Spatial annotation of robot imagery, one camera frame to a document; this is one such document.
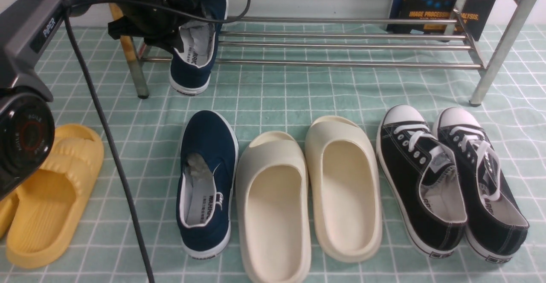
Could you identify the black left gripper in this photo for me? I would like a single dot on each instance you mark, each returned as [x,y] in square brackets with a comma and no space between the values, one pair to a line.
[158,28]

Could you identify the navy slip-on shoe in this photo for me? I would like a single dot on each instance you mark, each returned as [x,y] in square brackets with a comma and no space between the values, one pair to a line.
[191,65]
[209,158]

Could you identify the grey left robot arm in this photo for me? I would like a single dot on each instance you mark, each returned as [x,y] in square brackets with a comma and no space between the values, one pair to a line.
[27,125]

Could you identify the metal shoe rack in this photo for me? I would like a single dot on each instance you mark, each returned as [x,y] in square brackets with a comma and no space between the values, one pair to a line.
[456,37]

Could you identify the right yellow slipper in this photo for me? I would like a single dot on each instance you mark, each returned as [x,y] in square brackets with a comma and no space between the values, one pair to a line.
[53,199]

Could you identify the yellow slipper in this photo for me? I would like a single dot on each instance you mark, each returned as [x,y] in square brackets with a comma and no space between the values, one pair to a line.
[8,207]
[53,199]

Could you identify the left cream slide slipper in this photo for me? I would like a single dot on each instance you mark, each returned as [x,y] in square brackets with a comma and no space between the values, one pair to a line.
[271,188]

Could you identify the cream slide slipper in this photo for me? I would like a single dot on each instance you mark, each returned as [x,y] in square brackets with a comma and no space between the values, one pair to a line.
[271,188]
[345,184]

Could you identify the right cream slide slipper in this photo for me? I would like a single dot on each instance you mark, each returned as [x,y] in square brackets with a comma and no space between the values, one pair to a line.
[345,184]

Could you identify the left yellow slipper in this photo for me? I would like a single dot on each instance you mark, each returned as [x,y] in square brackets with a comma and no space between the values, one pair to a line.
[8,207]

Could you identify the dark image processing book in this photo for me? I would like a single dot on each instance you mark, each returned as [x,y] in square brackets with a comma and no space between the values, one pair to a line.
[475,14]

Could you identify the green checked cloth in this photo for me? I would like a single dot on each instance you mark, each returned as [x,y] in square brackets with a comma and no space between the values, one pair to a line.
[256,99]

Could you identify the left black canvas sneaker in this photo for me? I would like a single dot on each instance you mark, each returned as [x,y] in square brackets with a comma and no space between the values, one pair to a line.
[423,176]

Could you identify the black canvas sneaker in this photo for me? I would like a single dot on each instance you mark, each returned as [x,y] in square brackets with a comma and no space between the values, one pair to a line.
[496,227]
[423,176]

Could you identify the right black canvas sneaker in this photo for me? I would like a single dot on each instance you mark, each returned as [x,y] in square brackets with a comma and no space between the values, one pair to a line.
[496,227]

